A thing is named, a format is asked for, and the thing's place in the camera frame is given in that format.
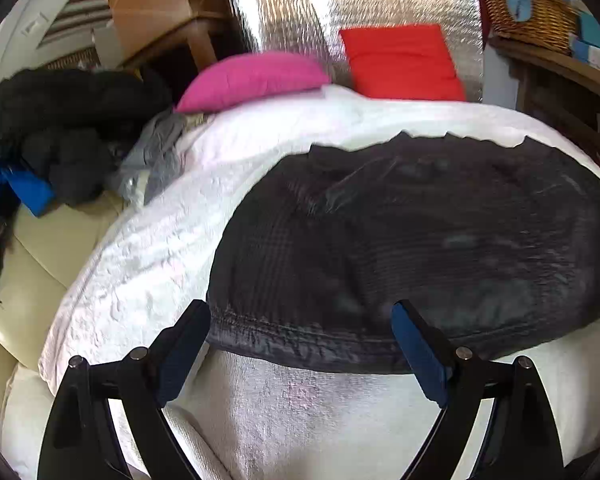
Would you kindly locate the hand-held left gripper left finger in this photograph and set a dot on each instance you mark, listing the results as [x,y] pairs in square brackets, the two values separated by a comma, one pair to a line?
[177,360]

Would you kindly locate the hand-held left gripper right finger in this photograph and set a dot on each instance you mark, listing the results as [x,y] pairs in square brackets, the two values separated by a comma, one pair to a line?
[422,355]

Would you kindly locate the black quilted jacket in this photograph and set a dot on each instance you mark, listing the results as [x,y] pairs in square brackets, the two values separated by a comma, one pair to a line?
[415,255]

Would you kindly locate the pile of black clothes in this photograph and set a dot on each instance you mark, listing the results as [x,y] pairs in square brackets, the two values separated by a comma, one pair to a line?
[60,125]

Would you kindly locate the white textured blanket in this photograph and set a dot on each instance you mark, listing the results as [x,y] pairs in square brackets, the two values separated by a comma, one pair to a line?
[300,410]

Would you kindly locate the cream leather sofa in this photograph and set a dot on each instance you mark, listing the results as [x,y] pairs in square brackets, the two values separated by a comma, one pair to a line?
[40,270]

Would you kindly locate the grey garment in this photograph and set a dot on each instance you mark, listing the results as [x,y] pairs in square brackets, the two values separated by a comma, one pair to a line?
[155,155]

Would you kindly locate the blue garment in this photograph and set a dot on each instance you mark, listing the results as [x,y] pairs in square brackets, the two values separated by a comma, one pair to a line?
[10,190]

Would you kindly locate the pink pillow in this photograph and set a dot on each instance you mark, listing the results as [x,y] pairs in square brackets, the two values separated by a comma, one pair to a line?
[255,82]

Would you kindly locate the red pillow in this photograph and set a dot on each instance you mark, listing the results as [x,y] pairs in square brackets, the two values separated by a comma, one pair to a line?
[405,62]

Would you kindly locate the wooden shelf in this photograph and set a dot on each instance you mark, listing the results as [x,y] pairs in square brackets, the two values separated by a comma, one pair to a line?
[565,95]

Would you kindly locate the wooden side table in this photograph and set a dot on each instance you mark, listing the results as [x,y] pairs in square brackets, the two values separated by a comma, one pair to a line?
[195,35]

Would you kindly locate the wicker basket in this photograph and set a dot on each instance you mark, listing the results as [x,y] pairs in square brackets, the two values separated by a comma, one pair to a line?
[530,15]

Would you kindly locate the silver foil insulation sheet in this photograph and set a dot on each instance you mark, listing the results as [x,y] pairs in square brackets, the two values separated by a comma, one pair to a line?
[305,15]

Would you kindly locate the cardboard box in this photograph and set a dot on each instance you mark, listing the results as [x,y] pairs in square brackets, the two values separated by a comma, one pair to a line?
[145,0]

